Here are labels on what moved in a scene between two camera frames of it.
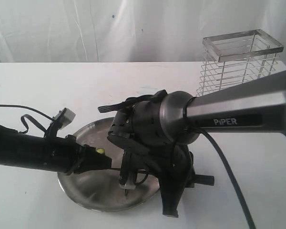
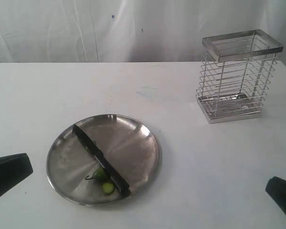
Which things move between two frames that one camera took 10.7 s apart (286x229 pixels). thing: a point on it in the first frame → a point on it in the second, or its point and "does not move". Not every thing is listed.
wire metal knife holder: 234,58 does not move
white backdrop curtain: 130,31 does not move
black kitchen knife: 119,169 → 121,184
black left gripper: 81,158 → 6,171
